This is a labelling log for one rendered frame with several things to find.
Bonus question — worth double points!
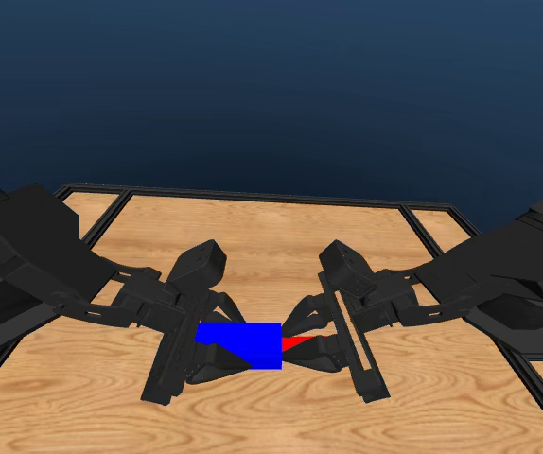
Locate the blue hollow socket block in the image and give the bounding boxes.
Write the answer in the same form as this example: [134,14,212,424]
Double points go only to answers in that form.
[194,323,284,372]

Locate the thin red peg bar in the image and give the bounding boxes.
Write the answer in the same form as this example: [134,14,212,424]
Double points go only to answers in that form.
[281,335,318,354]

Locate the black table frame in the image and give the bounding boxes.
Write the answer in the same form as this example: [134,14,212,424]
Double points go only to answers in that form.
[0,183,543,454]

